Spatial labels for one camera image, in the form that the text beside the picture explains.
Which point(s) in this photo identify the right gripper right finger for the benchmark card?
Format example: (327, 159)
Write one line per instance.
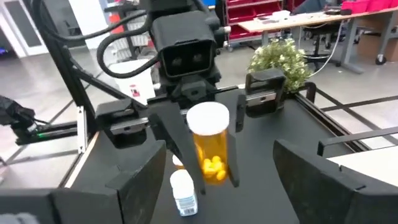
(335, 199)

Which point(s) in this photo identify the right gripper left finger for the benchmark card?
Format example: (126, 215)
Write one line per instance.
(77, 205)

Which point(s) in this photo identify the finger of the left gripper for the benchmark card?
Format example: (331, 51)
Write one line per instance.
(234, 155)
(174, 130)

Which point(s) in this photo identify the small amber pill bottle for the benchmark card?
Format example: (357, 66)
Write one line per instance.
(211, 140)

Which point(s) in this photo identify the white melatonin bottle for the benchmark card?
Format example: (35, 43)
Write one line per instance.
(184, 193)

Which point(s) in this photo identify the white bin, red label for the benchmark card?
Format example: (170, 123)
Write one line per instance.
(135, 90)

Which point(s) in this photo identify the black device, green light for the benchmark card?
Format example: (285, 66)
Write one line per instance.
(46, 133)

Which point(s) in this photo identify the green potted plant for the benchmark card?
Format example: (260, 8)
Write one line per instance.
(281, 62)

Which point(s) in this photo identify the red storage bin rack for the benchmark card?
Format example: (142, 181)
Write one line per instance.
(245, 15)

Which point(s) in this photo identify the black office chair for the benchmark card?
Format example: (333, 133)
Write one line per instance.
(320, 40)

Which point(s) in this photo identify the wooden-top desk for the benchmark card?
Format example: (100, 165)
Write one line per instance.
(311, 19)

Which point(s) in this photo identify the cardboard box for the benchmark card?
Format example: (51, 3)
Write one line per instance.
(370, 45)

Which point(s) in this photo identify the pink plastic bin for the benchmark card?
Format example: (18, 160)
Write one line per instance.
(354, 5)
(377, 4)

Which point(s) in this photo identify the white metal bracket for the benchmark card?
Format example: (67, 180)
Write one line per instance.
(81, 130)

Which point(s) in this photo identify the wooden shelf, black frame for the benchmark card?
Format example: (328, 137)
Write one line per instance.
(373, 165)

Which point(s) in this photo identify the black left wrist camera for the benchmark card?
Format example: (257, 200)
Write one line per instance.
(186, 46)

